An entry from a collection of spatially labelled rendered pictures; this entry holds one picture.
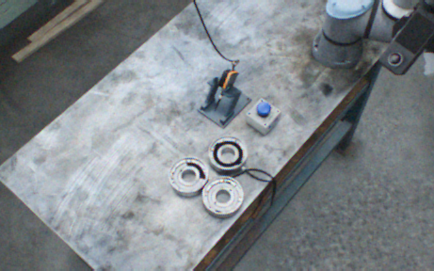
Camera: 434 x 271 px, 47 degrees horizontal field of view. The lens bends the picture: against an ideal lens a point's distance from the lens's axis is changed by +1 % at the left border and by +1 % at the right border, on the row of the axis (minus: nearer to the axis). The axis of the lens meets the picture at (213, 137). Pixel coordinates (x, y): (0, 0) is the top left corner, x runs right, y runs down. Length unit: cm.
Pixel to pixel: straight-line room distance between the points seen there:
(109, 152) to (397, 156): 140
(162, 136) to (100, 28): 148
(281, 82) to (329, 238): 86
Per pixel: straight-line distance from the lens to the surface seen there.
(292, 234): 215
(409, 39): 86
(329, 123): 175
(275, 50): 159
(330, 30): 149
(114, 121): 148
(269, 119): 139
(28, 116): 259
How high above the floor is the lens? 202
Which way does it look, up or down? 60 degrees down
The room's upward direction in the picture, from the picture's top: 4 degrees counter-clockwise
